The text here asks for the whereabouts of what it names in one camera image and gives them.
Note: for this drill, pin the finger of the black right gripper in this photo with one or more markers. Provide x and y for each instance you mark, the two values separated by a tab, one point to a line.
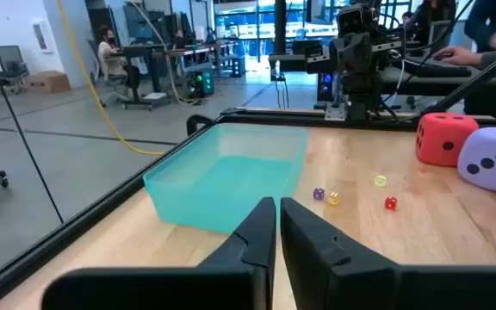
346	51
362	51

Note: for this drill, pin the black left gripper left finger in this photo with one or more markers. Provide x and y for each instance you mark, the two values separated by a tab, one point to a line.
239	284

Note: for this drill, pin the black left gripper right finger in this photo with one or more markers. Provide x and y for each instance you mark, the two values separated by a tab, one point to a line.
317	280

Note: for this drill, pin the small yellow translucent die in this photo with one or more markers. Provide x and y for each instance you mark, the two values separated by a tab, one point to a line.
333	198

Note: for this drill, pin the large red foam die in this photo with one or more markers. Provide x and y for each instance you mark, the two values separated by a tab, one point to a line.
442	138

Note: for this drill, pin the teal plastic bin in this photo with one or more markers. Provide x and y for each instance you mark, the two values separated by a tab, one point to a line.
222	181

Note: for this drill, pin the small red translucent die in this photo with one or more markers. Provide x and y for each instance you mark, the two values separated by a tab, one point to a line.
390	203

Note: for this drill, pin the small lime translucent die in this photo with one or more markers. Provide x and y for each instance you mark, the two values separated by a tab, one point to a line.
380	180

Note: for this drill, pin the large purple foam die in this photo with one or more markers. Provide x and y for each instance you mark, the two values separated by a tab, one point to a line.
493	159

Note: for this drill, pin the computer tower blue lights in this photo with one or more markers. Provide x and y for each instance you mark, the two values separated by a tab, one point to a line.
326	86

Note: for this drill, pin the black keyboard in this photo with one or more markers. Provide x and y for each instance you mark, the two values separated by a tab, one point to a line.
437	69

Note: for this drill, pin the person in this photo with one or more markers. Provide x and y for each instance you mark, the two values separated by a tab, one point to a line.
433	13
110	56
489	17

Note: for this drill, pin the black pillar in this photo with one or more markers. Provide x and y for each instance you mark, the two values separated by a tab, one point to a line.
280	26

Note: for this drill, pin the small purple translucent die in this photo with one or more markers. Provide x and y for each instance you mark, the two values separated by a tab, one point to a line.
318	194

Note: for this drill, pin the computer tower green lights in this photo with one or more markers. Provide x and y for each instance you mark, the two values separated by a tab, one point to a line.
202	84

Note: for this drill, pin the black wheeled desk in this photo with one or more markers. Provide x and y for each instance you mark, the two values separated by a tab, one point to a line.
144	49

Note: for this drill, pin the cardboard box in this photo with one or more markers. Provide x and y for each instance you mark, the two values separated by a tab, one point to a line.
47	82

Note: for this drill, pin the gray office chair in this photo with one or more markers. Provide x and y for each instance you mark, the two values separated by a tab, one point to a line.
11	60

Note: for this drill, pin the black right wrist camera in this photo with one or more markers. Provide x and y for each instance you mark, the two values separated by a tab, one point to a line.
353	19

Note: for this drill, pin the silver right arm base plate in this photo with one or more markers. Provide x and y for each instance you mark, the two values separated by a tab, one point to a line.
335	113

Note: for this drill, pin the black aluminium table frame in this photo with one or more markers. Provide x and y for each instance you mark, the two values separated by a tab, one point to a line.
58	236

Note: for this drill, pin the white wall frame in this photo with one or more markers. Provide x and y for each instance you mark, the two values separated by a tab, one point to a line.
41	36

